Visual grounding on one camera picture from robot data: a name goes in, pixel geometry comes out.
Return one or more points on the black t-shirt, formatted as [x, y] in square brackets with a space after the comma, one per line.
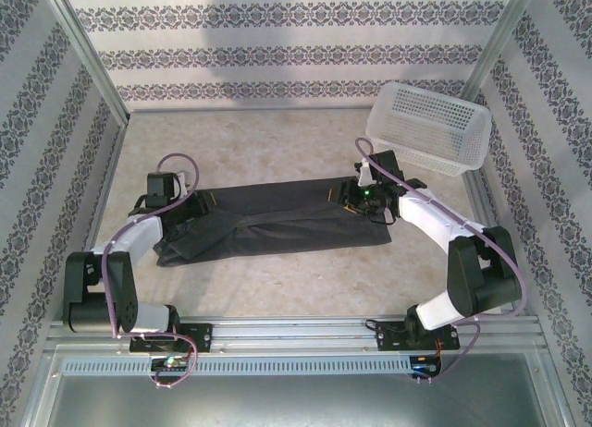
[287, 228]

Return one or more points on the white perforated plastic basket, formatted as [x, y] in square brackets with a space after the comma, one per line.
[430, 126]

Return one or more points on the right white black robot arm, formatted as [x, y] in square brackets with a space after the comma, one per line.
[490, 284]

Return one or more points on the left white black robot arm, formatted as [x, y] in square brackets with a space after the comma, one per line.
[78, 279]

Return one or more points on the grey metal sheet panel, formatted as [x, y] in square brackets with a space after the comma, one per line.
[296, 401]

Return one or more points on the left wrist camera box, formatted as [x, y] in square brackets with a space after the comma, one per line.
[183, 182]

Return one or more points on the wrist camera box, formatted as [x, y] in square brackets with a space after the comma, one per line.
[183, 182]
[363, 173]

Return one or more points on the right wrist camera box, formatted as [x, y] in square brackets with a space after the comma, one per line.
[363, 173]

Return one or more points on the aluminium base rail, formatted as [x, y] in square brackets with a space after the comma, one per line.
[291, 332]

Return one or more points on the aluminium frame post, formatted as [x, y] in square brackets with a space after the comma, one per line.
[499, 43]
[88, 52]

